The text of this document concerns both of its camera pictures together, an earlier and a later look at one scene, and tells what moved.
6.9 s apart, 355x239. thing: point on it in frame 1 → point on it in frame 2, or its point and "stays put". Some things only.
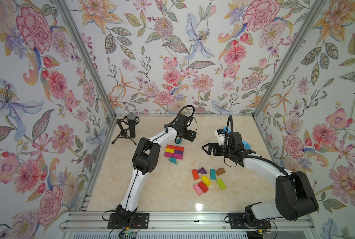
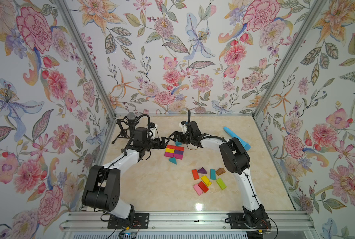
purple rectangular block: [178, 152] stays put
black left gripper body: [186, 133] → [152, 144]
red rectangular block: [178, 148] stays put
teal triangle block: [173, 160] stays put
